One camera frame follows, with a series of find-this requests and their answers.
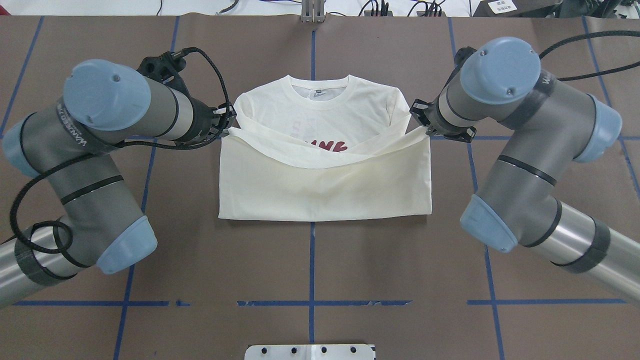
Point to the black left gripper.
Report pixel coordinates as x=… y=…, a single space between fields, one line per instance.
x=202 y=119

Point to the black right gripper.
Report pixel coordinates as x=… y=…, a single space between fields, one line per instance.
x=432 y=118

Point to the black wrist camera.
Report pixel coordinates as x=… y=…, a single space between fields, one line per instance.
x=461 y=57
x=163 y=68

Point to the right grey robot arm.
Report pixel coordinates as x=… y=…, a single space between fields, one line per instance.
x=553 y=124

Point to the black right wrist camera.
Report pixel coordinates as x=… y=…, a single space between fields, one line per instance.
x=461 y=57

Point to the cream long-sleeve cat shirt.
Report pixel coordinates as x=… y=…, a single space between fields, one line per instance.
x=316 y=151

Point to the aluminium frame post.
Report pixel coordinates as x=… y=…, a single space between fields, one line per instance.
x=313 y=11

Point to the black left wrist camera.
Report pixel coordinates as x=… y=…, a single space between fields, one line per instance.
x=163 y=68

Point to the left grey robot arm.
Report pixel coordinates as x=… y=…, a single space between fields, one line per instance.
x=70 y=143

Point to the white camera mast base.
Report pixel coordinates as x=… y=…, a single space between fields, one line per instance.
x=347 y=351

